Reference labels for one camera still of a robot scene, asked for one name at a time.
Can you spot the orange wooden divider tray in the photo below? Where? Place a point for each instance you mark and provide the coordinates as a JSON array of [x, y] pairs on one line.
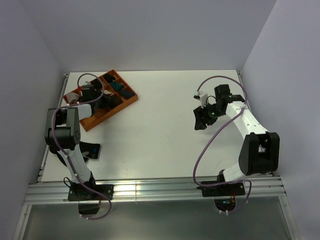
[[101, 115]]

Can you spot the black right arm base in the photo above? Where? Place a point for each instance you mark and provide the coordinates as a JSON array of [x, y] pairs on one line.
[[228, 191]]

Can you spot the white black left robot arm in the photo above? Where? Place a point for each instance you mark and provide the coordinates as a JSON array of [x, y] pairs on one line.
[[63, 137]]

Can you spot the white red rolled sock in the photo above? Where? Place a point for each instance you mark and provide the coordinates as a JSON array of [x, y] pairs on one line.
[[107, 92]]

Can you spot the brown sock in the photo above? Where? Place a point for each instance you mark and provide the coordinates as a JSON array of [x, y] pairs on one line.
[[115, 101]]

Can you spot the black patterned sock pile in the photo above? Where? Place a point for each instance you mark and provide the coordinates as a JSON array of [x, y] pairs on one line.
[[89, 151]]

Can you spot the grey white rolled sock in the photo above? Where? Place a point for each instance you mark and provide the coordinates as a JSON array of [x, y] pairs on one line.
[[72, 98]]

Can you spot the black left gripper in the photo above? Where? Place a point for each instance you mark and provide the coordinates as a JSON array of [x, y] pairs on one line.
[[107, 100]]

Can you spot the teal green rolled sock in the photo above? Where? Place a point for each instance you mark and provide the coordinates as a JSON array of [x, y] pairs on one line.
[[116, 86]]

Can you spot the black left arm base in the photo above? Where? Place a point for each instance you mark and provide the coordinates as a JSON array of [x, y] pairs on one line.
[[89, 202]]

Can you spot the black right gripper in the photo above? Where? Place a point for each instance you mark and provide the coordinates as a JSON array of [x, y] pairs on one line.
[[199, 113]]

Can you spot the dark teal rolled sock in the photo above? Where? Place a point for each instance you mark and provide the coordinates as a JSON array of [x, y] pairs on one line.
[[127, 94]]

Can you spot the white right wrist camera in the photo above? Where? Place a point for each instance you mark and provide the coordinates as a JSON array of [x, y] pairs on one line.
[[202, 97]]

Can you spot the aluminium frame rail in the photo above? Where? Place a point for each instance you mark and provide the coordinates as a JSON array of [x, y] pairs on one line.
[[148, 190]]

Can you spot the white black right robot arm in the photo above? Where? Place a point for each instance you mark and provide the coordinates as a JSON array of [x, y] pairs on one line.
[[260, 149]]

